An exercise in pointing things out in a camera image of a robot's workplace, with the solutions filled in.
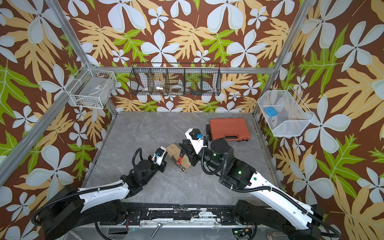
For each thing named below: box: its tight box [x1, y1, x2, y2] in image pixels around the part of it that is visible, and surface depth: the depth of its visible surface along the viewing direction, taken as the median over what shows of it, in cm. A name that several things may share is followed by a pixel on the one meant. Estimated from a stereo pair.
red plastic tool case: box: [209, 118, 251, 142], surface depth 110 cm
